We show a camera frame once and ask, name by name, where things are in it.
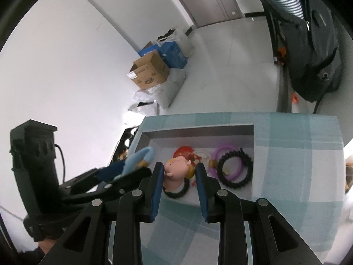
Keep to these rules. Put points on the brown cardboard carton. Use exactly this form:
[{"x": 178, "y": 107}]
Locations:
[{"x": 150, "y": 71}]

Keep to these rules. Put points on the white plastic bag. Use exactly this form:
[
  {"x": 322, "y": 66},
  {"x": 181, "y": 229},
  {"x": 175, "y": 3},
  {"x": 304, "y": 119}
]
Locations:
[{"x": 183, "y": 40}]

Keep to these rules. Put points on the red round badge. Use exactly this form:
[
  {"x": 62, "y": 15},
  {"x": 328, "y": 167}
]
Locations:
[{"x": 184, "y": 151}]

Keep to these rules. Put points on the blue printed carton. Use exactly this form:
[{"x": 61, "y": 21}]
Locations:
[
  {"x": 173, "y": 53},
  {"x": 147, "y": 51}
]

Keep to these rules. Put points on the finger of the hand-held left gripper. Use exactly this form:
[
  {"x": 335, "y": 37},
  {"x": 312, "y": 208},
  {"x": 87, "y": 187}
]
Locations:
[
  {"x": 129, "y": 180},
  {"x": 110, "y": 169}
]

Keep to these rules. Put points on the person's left hand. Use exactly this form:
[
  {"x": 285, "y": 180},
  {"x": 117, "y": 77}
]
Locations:
[{"x": 44, "y": 227}]

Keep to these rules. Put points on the grey door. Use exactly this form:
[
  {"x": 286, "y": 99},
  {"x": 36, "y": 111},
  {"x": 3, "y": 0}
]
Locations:
[{"x": 209, "y": 2}]

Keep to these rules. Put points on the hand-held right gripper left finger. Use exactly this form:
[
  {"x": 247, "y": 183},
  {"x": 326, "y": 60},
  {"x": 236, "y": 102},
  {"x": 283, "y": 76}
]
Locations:
[{"x": 157, "y": 190}]

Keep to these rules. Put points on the dark grey backpack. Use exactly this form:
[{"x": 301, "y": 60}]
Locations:
[{"x": 311, "y": 60}]

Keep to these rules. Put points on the grey cardboard box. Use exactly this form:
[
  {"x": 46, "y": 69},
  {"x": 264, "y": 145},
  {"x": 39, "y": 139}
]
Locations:
[{"x": 242, "y": 143}]

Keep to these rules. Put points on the person's left forearm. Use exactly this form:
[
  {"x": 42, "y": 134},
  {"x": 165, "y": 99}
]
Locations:
[{"x": 47, "y": 247}]

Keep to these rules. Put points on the clear plastic bag pile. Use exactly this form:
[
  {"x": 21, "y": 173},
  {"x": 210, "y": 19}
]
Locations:
[{"x": 168, "y": 91}]

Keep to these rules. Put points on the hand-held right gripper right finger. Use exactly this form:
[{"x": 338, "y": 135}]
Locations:
[{"x": 202, "y": 193}]

